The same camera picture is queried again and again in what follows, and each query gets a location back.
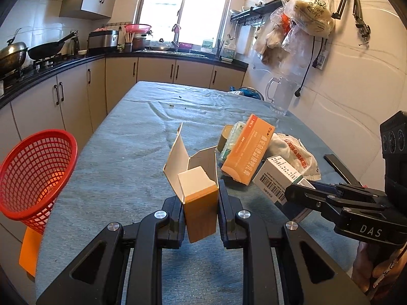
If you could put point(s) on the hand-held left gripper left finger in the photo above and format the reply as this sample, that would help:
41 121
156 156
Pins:
173 222

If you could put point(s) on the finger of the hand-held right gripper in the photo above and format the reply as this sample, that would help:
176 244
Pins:
305 195
340 168

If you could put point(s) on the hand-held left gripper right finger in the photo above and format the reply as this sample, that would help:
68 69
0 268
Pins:
227 222

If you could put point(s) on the orange carton box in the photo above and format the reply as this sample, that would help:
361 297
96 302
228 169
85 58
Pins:
200 209

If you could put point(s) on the white barcoded medicine box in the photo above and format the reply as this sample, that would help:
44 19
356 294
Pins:
273 178

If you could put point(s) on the red plastic mesh basket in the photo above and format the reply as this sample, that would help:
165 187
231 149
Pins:
35 165

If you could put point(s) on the person's right hand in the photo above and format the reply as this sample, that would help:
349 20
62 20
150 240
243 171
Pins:
372 270

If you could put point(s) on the white red-printed plastic bag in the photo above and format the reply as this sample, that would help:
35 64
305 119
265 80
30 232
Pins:
295 155

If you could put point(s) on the orange medicine box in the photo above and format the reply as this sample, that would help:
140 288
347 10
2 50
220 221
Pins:
246 152

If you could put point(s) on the blue tablecloth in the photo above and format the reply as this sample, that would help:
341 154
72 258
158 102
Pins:
133 152

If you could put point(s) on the green white packet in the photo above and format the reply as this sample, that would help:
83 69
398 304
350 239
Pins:
234 138

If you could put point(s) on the clear glass pitcher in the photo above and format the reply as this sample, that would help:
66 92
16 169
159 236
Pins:
283 95

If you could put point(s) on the blue plastic bag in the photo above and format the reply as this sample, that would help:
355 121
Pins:
251 92

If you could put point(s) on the clear hanging plastic bags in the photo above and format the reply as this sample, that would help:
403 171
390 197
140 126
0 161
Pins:
276 38

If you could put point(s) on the orange paper sheet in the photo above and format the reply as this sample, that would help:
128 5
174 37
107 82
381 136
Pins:
30 251

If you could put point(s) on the beige lower cabinets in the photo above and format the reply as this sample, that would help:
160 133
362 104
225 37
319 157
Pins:
152 73

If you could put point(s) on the plastic bag of bread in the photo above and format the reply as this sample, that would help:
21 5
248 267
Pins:
313 14

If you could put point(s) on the white cutting board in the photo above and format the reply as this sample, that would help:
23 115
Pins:
245 39

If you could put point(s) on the black kitchen countertop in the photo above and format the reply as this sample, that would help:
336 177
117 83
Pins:
178 55

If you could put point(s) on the pink basin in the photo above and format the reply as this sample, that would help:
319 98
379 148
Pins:
185 47

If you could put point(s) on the glass pot lid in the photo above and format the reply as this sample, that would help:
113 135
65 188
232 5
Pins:
160 45

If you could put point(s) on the green box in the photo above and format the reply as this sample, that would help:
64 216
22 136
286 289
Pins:
207 45

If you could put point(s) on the chopstick holder with chopsticks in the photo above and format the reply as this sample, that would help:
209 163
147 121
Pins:
128 46

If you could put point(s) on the dark cooking pot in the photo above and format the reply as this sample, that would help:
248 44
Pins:
139 43

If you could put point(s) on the kitchen faucet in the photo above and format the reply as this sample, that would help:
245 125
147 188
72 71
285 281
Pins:
176 35

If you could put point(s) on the silver rice cooker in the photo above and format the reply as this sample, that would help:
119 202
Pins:
101 41

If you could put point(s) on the red plastic colander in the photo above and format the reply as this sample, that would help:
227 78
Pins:
136 28

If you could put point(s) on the dark kettle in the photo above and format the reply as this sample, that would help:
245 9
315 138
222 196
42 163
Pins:
75 46

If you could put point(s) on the gas stove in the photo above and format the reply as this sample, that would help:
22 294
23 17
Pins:
41 65

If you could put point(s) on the black wok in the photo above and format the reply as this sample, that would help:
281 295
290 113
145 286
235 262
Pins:
44 50

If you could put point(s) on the kitchen window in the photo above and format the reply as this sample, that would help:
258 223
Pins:
181 3

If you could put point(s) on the steel wok with lid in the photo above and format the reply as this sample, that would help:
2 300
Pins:
12 55

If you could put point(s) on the wall power socket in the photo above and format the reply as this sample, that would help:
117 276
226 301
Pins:
320 59

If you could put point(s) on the black wall shelf rack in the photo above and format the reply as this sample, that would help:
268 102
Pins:
254 9

